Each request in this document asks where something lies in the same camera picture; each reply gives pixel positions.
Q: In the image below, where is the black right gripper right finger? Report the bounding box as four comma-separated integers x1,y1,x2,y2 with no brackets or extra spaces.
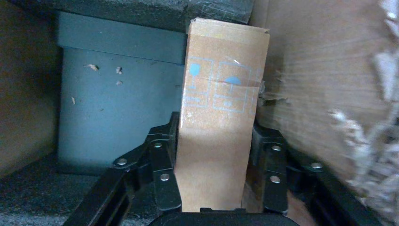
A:
247,123,384,226

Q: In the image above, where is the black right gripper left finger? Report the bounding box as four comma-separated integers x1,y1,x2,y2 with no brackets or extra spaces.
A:
62,112,183,226

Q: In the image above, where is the small brown cardboard box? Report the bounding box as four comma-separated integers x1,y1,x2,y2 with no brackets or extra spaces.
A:
173,17,271,213

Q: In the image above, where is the large open brown carton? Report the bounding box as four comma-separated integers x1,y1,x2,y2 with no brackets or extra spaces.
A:
0,0,399,226

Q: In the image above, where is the black foam insert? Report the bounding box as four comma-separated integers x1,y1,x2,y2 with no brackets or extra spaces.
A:
0,0,255,226

